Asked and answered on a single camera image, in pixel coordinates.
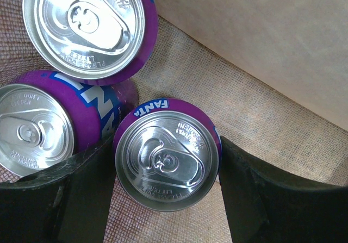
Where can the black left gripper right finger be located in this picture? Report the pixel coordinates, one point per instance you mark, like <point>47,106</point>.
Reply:
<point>264,203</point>

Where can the brown canvas tote bag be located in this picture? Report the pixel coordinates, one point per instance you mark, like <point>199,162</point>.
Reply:
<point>271,74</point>

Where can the purple fanta can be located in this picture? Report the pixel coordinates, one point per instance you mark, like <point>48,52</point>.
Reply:
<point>47,117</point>
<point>99,42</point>
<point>167,154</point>

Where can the purple Fanta can back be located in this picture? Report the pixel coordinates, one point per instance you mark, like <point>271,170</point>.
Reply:
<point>167,154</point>

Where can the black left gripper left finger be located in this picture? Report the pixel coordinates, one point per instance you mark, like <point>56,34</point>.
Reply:
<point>68,202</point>

